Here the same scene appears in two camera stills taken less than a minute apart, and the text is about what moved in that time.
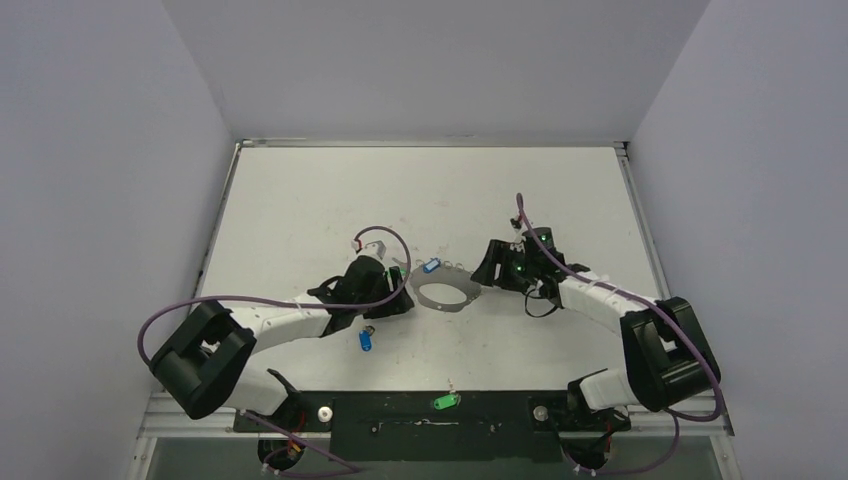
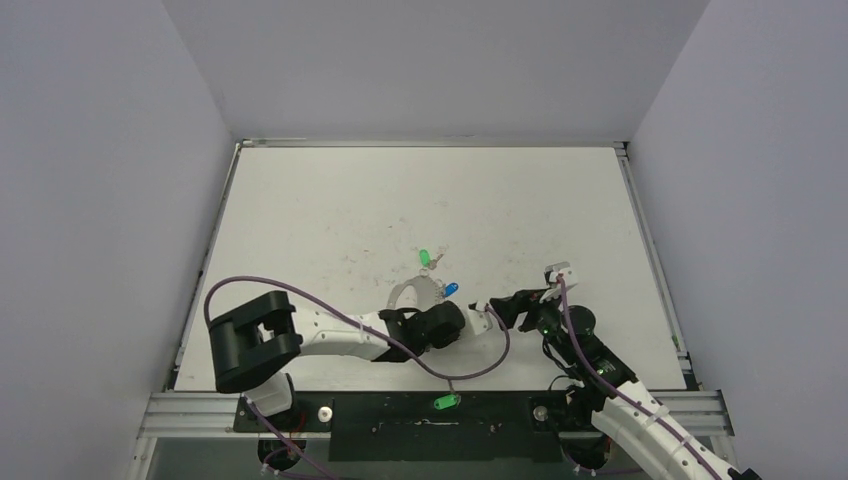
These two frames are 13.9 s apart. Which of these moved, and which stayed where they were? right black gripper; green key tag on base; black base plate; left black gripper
Moved: left black gripper; right black gripper
Stayed: black base plate; green key tag on base
